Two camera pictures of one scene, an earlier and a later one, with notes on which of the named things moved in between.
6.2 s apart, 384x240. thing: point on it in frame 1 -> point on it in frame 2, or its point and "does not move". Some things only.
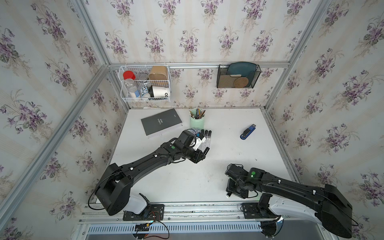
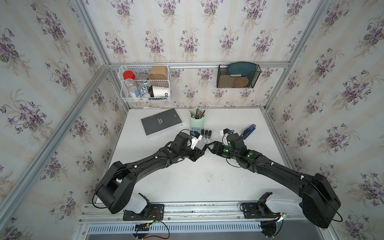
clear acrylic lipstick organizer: x=207 y=142 does not move
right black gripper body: x=235 y=188 -> x=221 y=150
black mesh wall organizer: x=236 y=81 does not move
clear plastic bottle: x=132 y=89 does not move
